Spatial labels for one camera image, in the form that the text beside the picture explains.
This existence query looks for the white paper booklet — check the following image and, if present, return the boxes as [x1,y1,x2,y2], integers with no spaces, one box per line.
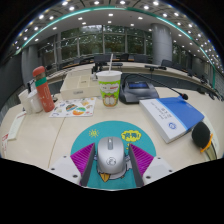
[7,111,27,141]

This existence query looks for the round teal cartoon mouse pad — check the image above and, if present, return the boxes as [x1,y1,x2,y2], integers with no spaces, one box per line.
[69,120,157,191]

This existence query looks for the blue and white book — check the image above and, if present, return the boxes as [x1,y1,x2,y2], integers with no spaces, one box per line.
[138,96,205,144]

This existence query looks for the red thermos bottle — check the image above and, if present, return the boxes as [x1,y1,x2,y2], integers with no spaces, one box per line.
[32,65,56,113]

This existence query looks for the silver computer mouse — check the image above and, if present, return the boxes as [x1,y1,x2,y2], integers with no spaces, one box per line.
[96,136,127,175]

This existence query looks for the green printed paper cup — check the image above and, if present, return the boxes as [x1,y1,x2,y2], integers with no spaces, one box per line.
[95,53,123,108]

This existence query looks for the black conference microphone console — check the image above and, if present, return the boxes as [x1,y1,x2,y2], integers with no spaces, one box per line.
[118,73,189,105]

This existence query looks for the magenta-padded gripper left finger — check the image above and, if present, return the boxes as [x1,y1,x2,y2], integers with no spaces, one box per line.
[48,142,97,187]

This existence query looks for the white notebook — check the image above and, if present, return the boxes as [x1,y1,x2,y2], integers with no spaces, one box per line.
[203,116,222,158]

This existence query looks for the white lidded mug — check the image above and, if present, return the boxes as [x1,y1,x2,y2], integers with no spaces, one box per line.
[28,88,44,114]

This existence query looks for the dark office chairs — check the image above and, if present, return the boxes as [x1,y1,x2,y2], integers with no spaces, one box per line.
[66,52,208,79]

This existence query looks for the ceiling lights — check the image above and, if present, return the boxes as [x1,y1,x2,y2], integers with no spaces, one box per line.
[13,0,224,73]

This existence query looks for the colourful sticker sheet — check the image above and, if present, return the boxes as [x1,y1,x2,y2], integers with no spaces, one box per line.
[48,97,97,118]

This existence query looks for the white cardboard box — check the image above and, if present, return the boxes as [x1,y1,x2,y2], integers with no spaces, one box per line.
[59,72,102,101]

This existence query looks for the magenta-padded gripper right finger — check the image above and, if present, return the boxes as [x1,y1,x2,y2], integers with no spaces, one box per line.
[127,143,175,188]

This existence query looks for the long curved conference desk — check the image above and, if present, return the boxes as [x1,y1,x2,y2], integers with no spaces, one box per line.
[46,61,224,101]

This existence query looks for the black handheld microphone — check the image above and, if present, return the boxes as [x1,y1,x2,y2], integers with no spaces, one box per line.
[191,121,218,161]

